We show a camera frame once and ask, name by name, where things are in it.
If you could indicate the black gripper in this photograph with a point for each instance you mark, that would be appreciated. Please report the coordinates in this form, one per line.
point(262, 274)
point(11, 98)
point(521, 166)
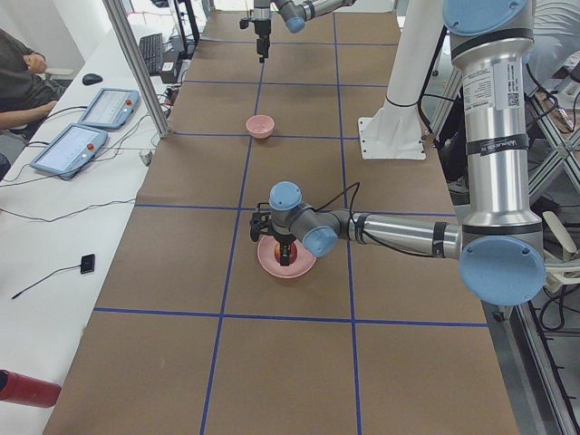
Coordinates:
point(285, 239)
point(261, 30)

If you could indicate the pink bowl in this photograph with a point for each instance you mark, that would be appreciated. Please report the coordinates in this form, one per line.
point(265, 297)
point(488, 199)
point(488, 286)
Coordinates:
point(260, 126)

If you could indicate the red yellow apple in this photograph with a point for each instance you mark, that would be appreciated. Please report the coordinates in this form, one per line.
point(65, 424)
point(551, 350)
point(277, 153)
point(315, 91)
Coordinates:
point(294, 253)

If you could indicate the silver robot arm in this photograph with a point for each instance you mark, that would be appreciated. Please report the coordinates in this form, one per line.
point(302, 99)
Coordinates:
point(496, 238)
point(294, 16)

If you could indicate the pink plate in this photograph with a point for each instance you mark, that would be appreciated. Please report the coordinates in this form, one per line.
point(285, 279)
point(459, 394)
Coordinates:
point(266, 257)

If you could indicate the black keyboard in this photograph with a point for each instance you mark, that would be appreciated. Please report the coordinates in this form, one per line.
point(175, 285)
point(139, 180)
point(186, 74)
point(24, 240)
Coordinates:
point(151, 52)

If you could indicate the far blue teach pendant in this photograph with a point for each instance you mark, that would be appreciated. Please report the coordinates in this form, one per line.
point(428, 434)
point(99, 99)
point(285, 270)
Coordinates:
point(110, 109)

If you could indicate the blue teach pendant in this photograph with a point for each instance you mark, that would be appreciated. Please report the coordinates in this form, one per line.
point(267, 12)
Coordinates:
point(70, 151)
point(110, 109)

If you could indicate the black computer mouse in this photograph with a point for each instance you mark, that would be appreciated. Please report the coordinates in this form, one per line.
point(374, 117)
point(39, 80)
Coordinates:
point(91, 78)

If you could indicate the standing person black trousers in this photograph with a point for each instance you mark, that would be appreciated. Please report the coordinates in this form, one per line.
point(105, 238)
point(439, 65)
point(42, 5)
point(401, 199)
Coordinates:
point(452, 143)

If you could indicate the small black square device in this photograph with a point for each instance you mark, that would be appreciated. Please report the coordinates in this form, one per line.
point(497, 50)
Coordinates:
point(87, 264)

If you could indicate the near blue teach pendant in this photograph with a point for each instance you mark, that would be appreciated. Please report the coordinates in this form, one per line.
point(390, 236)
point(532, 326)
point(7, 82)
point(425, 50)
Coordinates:
point(70, 151)

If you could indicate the seated person dark shirt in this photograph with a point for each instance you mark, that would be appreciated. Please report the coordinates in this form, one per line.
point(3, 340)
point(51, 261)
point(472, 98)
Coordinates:
point(26, 98)

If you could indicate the red water bottle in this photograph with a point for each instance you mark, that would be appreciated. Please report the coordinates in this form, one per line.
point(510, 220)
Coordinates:
point(24, 390)

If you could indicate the aluminium frame post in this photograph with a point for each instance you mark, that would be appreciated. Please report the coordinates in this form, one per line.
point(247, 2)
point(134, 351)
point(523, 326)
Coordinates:
point(130, 49)

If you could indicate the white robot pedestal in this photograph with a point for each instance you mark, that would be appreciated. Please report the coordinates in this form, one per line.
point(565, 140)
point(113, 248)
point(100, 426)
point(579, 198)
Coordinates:
point(394, 132)

